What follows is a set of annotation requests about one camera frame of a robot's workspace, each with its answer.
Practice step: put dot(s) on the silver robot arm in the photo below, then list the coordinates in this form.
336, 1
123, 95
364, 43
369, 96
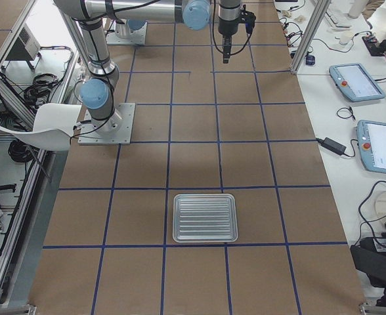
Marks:
126, 29
98, 93

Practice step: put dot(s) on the white plastic chair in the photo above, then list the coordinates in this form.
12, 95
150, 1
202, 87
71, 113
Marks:
52, 127

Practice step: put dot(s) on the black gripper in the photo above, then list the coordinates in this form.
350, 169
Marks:
226, 29

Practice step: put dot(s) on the white paper cup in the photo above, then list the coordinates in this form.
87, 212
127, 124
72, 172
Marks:
345, 37

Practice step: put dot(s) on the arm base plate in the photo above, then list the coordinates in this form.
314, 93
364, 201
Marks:
113, 40
117, 130

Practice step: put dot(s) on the black power adapter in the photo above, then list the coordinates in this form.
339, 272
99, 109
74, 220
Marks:
332, 145

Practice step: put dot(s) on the silver ribbed metal tray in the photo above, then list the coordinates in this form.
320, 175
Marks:
204, 218

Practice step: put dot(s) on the aluminium frame post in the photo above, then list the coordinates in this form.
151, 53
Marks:
309, 33

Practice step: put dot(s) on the far blue teach pendant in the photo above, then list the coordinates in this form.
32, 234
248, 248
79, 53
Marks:
355, 83

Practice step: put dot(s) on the blue teach pendant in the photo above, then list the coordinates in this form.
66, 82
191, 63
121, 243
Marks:
355, 83
371, 136

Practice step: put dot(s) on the near blue teach pendant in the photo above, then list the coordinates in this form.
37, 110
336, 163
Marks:
371, 136

